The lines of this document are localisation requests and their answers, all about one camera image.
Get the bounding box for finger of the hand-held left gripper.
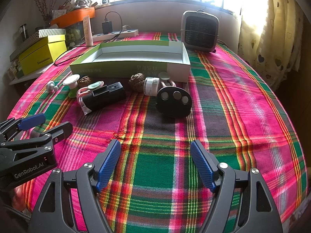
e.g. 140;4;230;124
0;114;46;142
0;122;73;162

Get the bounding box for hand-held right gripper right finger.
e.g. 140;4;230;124
190;140;283;233

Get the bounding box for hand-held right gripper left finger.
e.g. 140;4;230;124
29;139;122;233

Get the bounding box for small white hook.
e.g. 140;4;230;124
46;80;59;93

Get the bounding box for green spool with white cap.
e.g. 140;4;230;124
63;75;80;98

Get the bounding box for pink holder with teal disc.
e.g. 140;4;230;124
76;81;105;115

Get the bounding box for black rectangular device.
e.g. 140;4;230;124
81;82;127;112

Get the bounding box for brown walnut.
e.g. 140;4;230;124
77;76;92;88
128;73;146;93

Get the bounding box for black oval magnet disc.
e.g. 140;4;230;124
155;87;192;118

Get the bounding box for green white cardboard box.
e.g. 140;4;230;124
70;41;191;83

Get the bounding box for pink holder with grey knob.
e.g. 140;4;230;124
158;71;177;89

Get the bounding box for white round jar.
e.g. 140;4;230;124
143;77;161;96

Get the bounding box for pink green plaid tablecloth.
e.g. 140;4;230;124
7;31;305;233

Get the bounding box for yellow cardboard box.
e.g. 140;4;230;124
19;34;67;75

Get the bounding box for striped cardboard box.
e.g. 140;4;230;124
10;28;66;62

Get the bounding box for glass tank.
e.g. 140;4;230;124
66;21;95;48

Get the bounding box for pale pink cosmetic tube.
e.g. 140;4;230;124
83;15;94;46

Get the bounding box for dry branches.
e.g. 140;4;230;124
30;0;52;21

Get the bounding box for black charger adapter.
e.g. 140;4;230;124
101;21;113;34

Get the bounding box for orange container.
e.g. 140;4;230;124
50;7;96;27

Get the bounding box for white power strip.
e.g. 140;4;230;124
92;29;139;42

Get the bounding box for grey fan heater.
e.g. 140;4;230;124
180;10;219;53

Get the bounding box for heart print curtain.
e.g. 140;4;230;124
238;0;304;90

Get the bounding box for black charger cable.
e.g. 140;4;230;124
54;11;122;66

